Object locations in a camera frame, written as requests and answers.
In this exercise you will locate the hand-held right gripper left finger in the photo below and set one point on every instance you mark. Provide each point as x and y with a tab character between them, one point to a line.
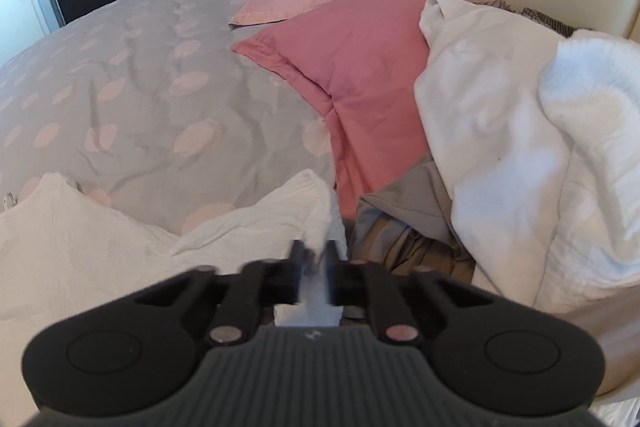
299	272

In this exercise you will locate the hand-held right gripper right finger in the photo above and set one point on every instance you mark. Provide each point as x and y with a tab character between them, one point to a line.
334	274

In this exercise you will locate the white knit sweater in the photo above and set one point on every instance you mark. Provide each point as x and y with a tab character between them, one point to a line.
75	247

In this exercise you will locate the grey crumpled garment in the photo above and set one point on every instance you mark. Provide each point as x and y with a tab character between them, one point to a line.
405	217

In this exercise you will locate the dark pink pillow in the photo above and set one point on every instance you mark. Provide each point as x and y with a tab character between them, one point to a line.
360	72

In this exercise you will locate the smooth white cloth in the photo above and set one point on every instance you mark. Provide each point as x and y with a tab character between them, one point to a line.
480	117

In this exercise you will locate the fluffy white towel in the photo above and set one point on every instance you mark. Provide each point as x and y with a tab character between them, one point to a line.
600	117

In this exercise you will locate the brown striped cloth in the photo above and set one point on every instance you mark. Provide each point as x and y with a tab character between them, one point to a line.
545	19

